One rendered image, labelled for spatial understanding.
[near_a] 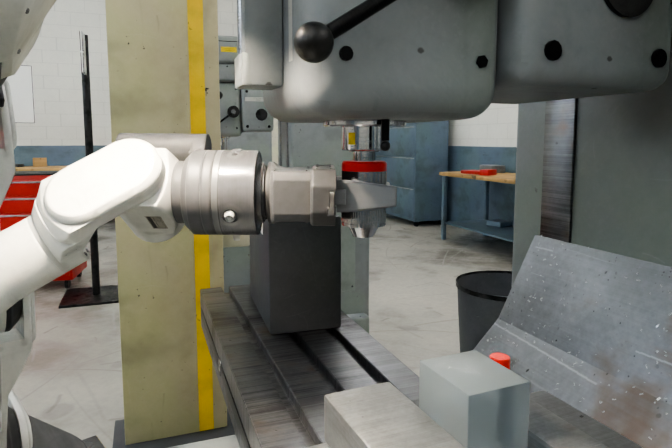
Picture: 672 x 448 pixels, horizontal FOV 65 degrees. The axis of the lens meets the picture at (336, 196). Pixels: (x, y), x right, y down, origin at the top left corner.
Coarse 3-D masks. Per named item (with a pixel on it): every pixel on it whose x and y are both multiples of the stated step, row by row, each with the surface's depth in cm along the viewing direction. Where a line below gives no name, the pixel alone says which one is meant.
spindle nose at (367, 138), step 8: (344, 128) 53; (352, 128) 52; (360, 128) 52; (368, 128) 52; (376, 128) 52; (344, 136) 53; (360, 136) 52; (368, 136) 52; (376, 136) 52; (344, 144) 53; (360, 144) 52; (368, 144) 52; (376, 144) 52
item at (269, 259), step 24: (336, 216) 85; (264, 240) 86; (288, 240) 83; (312, 240) 84; (336, 240) 85; (264, 264) 86; (288, 264) 83; (312, 264) 84; (336, 264) 86; (264, 288) 87; (288, 288) 84; (312, 288) 85; (336, 288) 86; (264, 312) 88; (288, 312) 84; (312, 312) 85; (336, 312) 86
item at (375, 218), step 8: (344, 176) 54; (352, 176) 53; (360, 176) 53; (368, 176) 53; (376, 176) 53; (384, 176) 54; (384, 184) 54; (384, 208) 54; (344, 216) 54; (352, 216) 53; (360, 216) 53; (368, 216) 53; (376, 216) 53; (384, 216) 54; (344, 224) 54; (352, 224) 54; (360, 224) 53; (368, 224) 53; (376, 224) 54; (384, 224) 54
